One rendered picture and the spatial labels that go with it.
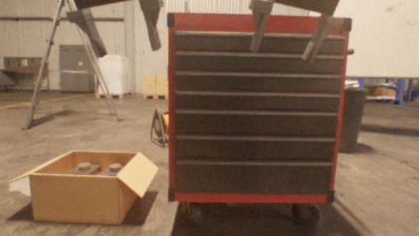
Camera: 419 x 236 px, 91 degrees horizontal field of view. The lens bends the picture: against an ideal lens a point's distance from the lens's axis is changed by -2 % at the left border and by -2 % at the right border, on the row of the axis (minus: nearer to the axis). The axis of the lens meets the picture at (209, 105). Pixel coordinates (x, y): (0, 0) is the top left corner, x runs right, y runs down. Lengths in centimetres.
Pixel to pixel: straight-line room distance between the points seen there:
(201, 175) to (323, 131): 54
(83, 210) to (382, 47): 331
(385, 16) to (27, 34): 1145
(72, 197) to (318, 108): 117
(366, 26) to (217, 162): 280
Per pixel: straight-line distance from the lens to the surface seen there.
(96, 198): 118
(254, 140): 90
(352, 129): 239
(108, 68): 732
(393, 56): 335
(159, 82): 691
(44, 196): 131
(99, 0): 49
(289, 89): 90
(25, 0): 1191
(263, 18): 46
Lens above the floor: 69
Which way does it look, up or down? 7 degrees down
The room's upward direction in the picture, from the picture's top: 1 degrees clockwise
